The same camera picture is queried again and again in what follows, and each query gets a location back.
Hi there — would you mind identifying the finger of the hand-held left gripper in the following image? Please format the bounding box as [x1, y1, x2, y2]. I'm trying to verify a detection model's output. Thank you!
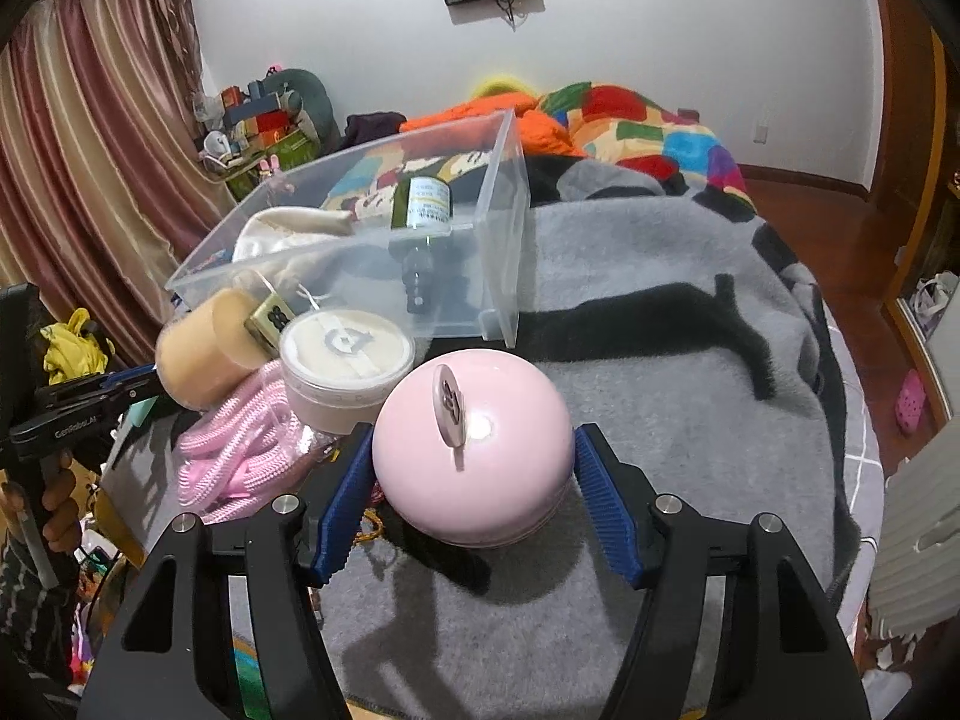
[41, 362, 164, 410]

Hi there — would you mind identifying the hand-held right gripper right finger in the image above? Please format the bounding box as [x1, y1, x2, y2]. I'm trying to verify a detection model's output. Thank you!
[574, 422, 875, 720]

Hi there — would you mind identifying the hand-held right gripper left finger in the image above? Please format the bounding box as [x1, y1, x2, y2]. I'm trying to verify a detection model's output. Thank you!
[79, 422, 376, 720]

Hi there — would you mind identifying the beige roll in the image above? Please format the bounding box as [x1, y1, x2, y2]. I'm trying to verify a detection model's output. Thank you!
[155, 289, 275, 410]

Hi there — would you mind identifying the pink round container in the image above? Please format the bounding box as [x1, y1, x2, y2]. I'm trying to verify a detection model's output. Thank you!
[373, 349, 575, 548]

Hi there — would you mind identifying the bag of pink rope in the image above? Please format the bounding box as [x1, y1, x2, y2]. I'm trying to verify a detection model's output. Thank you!
[176, 360, 338, 526]

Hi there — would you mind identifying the clear plastic storage bin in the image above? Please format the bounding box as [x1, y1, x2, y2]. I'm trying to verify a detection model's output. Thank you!
[165, 109, 530, 350]

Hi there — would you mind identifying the person's left forearm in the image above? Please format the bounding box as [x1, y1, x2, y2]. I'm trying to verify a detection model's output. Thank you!
[0, 532, 83, 698]

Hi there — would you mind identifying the person's left hand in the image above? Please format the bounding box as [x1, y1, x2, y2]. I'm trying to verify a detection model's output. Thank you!
[37, 446, 85, 567]

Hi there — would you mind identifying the yellow cloth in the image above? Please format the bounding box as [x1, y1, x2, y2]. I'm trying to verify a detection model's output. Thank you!
[41, 307, 113, 376]

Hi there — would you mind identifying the grey and black blanket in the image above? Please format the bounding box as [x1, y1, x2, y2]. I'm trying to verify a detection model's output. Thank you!
[97, 165, 878, 720]

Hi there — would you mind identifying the round powder jar with puff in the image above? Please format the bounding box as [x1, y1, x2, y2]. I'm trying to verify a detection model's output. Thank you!
[279, 311, 416, 436]

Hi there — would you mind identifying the small combination lock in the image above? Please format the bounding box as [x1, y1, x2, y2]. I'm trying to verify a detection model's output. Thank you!
[244, 296, 297, 350]

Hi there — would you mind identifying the striped pink and gold curtain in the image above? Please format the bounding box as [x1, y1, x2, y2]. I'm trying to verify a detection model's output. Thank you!
[0, 0, 241, 368]

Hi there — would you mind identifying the white cloth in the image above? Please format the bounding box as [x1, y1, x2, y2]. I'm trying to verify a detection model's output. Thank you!
[231, 206, 357, 263]

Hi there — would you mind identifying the green side table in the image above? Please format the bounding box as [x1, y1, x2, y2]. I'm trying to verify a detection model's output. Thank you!
[221, 127, 320, 201]

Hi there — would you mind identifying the pile of colourful boxes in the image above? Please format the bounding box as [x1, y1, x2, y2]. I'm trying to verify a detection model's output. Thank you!
[217, 79, 297, 147]

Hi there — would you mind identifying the green bottle with white label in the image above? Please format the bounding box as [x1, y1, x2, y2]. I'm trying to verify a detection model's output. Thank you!
[388, 176, 455, 312]

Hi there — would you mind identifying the pink clog shoe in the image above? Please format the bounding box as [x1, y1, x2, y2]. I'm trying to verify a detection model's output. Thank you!
[894, 369, 927, 436]

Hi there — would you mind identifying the grey-green cushion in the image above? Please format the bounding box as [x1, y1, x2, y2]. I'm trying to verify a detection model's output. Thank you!
[281, 69, 342, 152]

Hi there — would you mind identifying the dark purple cloth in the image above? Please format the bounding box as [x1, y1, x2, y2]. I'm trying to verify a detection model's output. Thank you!
[345, 112, 406, 151]

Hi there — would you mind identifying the colourful patchwork quilt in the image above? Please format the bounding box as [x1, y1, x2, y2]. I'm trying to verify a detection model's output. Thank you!
[322, 81, 758, 218]

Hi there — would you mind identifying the orange padded jacket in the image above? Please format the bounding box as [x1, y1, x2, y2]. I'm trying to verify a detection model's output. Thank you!
[397, 94, 586, 158]

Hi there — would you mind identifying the white bag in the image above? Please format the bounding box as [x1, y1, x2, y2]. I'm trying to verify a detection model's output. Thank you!
[911, 270, 960, 338]

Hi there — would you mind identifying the yellow pillow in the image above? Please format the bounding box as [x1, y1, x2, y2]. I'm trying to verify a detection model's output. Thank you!
[469, 73, 537, 102]

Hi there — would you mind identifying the wooden wardrobe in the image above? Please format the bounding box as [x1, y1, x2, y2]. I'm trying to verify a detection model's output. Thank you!
[862, 0, 960, 361]

